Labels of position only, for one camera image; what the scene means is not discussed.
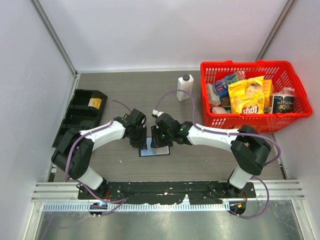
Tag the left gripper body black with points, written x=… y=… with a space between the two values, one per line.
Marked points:
x=139 y=137

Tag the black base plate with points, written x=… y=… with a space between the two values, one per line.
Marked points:
x=166 y=192

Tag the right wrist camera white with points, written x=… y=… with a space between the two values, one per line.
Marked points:
x=156 y=113

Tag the orange snack box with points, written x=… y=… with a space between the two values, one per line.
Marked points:
x=268 y=90

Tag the pale wrapped snack pack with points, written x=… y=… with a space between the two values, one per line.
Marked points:
x=213 y=98

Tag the black compartment tray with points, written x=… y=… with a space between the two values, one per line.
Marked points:
x=79 y=115

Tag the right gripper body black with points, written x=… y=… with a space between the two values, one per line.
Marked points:
x=161 y=138

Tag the white cable duct rail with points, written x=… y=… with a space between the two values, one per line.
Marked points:
x=92 y=207

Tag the red plastic shopping basket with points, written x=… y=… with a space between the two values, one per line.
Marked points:
x=282 y=75

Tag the black snack package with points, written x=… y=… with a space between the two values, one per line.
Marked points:
x=282 y=102

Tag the gold VIP card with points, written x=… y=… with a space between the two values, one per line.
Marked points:
x=162 y=151

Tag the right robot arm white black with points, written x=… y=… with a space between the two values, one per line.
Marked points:
x=249 y=148

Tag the yellow card in tray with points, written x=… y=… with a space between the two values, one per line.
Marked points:
x=95 y=102

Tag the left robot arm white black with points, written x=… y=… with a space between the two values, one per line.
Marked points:
x=73 y=153

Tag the yellow Lays chips bag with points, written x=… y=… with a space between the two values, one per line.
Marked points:
x=247 y=96

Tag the white bottle black cap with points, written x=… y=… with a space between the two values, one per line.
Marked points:
x=184 y=84

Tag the black leather card holder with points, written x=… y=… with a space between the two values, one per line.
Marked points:
x=151 y=151

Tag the green sponge pack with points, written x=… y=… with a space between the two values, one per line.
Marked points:
x=233 y=77

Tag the blue box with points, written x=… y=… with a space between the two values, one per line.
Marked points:
x=221 y=88

